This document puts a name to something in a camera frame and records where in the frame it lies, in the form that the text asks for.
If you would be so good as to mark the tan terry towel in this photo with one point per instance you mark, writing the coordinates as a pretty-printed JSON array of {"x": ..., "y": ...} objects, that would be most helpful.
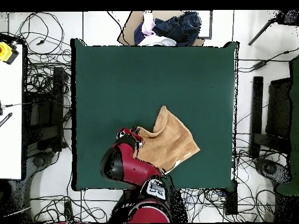
[{"x": 168, "y": 142}]

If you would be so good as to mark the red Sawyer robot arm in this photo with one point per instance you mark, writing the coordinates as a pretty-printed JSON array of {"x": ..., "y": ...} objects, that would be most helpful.
[{"x": 135, "y": 170}]

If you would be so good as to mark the dark green table cloth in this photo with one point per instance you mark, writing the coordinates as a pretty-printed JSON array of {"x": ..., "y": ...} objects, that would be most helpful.
[{"x": 116, "y": 93}]

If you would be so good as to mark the black round base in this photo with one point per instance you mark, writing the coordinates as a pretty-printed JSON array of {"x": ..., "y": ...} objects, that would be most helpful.
[
  {"x": 268, "y": 168},
  {"x": 39, "y": 161}
]

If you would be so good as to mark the white garment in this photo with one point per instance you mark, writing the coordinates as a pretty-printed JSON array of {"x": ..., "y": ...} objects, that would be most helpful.
[{"x": 156, "y": 41}]

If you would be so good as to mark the blue dotted garment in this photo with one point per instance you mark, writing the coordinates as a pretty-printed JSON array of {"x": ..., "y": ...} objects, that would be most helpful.
[{"x": 139, "y": 35}]

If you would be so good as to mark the black power strip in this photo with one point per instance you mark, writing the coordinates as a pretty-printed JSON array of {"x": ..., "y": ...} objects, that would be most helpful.
[{"x": 68, "y": 211}]

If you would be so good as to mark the brown cardboard box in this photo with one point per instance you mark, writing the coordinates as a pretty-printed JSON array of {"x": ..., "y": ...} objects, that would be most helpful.
[{"x": 130, "y": 25}]

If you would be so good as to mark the pink garment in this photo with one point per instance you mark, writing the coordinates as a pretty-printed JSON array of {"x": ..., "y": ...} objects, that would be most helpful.
[{"x": 148, "y": 25}]

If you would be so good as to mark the dark blue jeans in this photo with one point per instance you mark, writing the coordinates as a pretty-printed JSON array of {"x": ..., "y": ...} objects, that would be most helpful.
[{"x": 182, "y": 28}]

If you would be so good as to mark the white desk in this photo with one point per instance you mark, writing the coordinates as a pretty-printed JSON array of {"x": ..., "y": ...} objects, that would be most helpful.
[{"x": 10, "y": 140}]

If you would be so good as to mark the black table leg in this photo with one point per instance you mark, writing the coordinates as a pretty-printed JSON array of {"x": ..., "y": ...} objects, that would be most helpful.
[{"x": 231, "y": 200}]

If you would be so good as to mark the yellow emergency stop box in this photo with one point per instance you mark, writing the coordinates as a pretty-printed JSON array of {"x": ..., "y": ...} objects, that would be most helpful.
[{"x": 5, "y": 52}]

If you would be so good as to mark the green fabric sheet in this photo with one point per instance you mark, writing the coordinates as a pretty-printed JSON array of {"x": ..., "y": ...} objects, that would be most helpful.
[{"x": 294, "y": 116}]

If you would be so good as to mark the black tripod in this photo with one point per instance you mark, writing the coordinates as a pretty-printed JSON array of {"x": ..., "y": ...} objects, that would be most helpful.
[{"x": 287, "y": 17}]

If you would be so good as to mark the black stand frame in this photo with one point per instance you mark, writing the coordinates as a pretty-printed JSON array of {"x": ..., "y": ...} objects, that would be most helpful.
[
  {"x": 257, "y": 105},
  {"x": 57, "y": 93}
]

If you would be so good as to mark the grey metal frame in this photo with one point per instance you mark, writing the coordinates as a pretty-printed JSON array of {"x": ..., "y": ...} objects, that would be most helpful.
[{"x": 211, "y": 23}]

